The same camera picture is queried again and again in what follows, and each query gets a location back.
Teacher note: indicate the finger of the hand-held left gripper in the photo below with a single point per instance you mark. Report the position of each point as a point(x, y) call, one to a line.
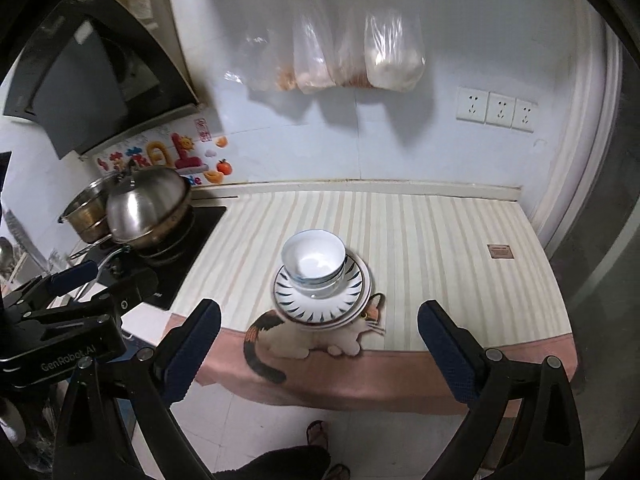
point(127, 287)
point(75, 275)

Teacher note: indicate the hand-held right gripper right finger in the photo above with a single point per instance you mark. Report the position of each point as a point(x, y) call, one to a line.
point(445, 345)

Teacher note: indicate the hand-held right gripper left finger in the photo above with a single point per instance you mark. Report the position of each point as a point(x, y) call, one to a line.
point(192, 345)

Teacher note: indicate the white dark-rimmed deep plate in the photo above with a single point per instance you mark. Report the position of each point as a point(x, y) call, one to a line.
point(367, 290)

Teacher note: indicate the white plate blue leaf pattern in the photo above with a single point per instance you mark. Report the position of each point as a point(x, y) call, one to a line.
point(300, 306)

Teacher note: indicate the white bowl blue print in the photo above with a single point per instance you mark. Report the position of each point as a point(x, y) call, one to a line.
point(313, 260)

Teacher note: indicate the steel stock pot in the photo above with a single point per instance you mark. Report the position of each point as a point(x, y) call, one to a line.
point(82, 210)

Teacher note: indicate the domed steel pot lid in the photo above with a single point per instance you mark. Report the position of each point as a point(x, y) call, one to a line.
point(145, 200)

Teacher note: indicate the black glass cooktop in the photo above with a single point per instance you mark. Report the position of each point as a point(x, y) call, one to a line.
point(200, 230)

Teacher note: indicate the striped cat-print tablecloth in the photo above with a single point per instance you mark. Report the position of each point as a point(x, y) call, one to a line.
point(425, 240)

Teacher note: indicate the brown cloth label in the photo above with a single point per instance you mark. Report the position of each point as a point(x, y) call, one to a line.
point(500, 251)

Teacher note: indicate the person's dark trouser leg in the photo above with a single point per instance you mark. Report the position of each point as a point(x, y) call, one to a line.
point(280, 465)

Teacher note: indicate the person's foot in sandal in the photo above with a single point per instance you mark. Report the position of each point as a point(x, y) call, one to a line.
point(318, 432)

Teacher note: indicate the black range hood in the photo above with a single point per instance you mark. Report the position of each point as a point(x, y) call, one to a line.
point(75, 85)

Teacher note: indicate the empty clear plastic bag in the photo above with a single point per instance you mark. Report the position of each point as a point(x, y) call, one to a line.
point(260, 65)

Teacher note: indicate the plastic bag white contents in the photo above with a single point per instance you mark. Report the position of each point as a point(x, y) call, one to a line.
point(395, 60)

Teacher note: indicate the plastic bag red contents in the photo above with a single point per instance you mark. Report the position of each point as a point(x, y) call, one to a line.
point(352, 67)

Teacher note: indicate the tall clear plastic bag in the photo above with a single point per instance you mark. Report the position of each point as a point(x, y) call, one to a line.
point(312, 55)

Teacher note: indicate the colourful cartoon wall sticker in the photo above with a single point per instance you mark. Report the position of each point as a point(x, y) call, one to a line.
point(150, 155)

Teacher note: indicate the orange wedge wall sticker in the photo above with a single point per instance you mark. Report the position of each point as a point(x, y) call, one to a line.
point(215, 177)

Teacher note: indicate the round orange fruit wall sticker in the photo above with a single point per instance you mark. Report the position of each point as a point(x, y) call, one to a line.
point(224, 166)

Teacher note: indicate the red stamp wall sticker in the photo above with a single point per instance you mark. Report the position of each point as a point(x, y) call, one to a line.
point(202, 130)

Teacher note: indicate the orange slice wall sticker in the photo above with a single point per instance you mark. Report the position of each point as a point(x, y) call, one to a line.
point(221, 140)

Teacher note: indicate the white wall socket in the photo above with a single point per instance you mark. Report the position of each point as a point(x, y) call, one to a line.
point(523, 116)
point(500, 110)
point(472, 105)

